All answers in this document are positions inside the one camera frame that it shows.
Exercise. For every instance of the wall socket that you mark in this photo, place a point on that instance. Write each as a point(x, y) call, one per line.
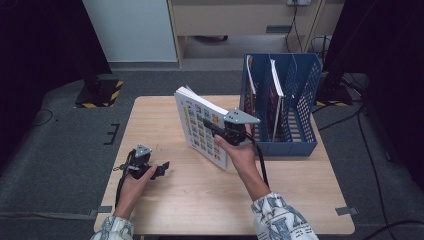
point(298, 2)

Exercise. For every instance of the black stand base yellow stripes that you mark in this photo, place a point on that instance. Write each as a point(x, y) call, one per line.
point(100, 93)
point(335, 96)

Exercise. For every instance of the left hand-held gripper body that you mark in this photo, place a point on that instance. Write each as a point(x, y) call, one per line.
point(138, 163)

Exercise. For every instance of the person's right hand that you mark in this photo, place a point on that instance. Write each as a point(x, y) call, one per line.
point(241, 156)

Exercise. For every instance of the white book with picture grid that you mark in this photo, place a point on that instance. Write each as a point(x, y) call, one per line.
point(200, 133)

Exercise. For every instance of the person's left hand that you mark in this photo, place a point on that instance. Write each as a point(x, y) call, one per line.
point(131, 195)

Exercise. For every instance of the dark curtain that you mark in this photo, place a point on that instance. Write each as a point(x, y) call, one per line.
point(393, 66)
point(40, 50)

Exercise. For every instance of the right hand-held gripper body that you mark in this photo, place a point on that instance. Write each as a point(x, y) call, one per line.
point(235, 130)

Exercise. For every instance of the white cabinet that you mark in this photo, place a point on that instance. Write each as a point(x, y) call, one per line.
point(133, 30)

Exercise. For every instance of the blue plastic file rack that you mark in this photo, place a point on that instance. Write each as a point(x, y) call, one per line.
point(300, 148)

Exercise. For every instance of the light wooden desk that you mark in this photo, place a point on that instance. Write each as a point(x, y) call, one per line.
point(233, 20)

